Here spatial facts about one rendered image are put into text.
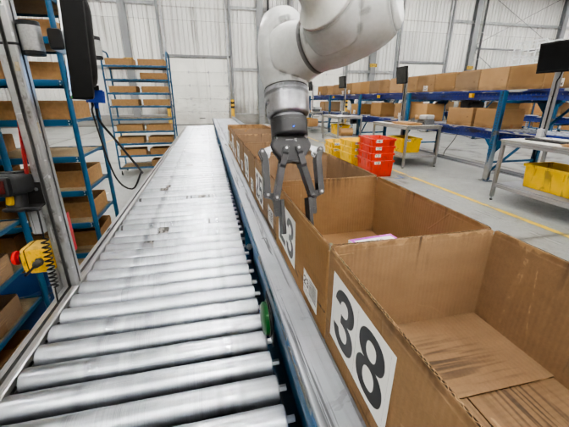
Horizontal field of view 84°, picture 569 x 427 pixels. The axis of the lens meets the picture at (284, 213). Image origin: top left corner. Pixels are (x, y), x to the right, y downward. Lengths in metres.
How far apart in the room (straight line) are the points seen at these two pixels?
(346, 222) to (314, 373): 0.52
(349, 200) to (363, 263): 0.42
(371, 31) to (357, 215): 0.51
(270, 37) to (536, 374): 0.69
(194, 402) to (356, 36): 0.67
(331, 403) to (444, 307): 0.28
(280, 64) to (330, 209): 0.41
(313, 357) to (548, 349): 0.33
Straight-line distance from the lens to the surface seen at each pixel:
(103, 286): 1.08
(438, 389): 0.30
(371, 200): 0.93
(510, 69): 6.52
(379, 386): 0.40
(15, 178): 0.96
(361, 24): 0.58
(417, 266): 0.56
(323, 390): 0.48
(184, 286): 0.98
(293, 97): 0.65
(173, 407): 0.68
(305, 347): 0.53
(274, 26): 0.70
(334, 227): 0.91
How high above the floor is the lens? 1.25
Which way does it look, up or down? 20 degrees down
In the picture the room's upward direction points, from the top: straight up
